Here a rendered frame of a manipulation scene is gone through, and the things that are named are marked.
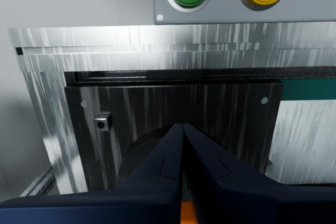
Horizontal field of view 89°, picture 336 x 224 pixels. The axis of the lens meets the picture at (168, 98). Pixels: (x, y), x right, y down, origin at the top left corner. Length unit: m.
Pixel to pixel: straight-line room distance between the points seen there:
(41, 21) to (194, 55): 0.25
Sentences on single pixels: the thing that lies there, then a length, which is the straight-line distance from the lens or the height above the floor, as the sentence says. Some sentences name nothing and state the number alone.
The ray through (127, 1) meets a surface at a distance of 0.30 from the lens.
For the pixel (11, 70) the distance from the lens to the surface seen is 0.39.
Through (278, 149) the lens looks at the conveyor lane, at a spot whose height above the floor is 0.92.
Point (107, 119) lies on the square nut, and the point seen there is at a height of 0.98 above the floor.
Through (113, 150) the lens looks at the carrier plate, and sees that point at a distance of 0.23.
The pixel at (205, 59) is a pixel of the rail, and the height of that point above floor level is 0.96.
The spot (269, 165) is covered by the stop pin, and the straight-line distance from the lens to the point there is 0.28.
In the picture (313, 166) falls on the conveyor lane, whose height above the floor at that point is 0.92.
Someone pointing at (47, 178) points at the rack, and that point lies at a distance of 0.34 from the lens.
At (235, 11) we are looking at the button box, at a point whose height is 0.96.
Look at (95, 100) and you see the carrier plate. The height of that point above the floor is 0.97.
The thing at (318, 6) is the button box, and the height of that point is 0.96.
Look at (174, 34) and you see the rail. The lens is 0.19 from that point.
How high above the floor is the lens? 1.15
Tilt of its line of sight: 70 degrees down
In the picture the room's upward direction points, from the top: 179 degrees clockwise
